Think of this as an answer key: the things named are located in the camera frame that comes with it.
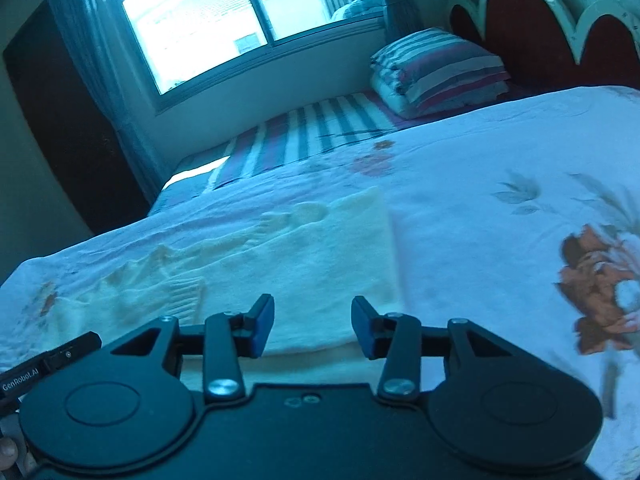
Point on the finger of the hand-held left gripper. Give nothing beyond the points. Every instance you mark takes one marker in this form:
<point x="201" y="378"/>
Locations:
<point x="70" y="352"/>

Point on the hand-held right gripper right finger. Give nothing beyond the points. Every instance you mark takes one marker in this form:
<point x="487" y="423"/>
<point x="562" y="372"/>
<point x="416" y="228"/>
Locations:
<point x="361" y="326"/>

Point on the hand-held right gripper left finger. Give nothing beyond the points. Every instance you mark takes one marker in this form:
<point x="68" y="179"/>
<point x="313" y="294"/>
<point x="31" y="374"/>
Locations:
<point x="264" y="325"/>

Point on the cream knit sweater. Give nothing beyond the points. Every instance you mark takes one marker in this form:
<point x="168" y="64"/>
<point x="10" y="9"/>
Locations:
<point x="300" y="270"/>

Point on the person's left hand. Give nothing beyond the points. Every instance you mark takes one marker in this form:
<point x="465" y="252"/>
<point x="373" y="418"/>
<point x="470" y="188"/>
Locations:
<point x="7" y="451"/>

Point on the white floral bedsheet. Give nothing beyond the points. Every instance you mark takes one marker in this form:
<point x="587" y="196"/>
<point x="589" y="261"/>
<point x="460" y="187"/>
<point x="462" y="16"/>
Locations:
<point x="475" y="260"/>

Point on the striped bedsheet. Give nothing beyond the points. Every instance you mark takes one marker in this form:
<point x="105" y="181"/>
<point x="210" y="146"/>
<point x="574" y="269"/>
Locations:
<point x="300" y="135"/>

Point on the striped folded quilt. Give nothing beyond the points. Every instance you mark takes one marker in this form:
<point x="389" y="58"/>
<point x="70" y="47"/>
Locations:
<point x="440" y="72"/>

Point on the long blue curtain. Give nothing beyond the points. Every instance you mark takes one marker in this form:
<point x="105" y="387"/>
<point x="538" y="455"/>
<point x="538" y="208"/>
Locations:
<point x="100" y="85"/>

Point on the sliding window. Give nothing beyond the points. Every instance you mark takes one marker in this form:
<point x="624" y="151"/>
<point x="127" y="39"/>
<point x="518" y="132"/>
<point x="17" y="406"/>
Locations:
<point x="210" y="15"/>

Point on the short blue curtain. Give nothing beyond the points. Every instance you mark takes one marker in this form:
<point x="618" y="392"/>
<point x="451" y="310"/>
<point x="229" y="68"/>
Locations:
<point x="395" y="5"/>

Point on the red scalloped headboard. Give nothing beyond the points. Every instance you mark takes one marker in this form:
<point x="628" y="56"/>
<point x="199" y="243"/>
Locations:
<point x="540" y="30"/>

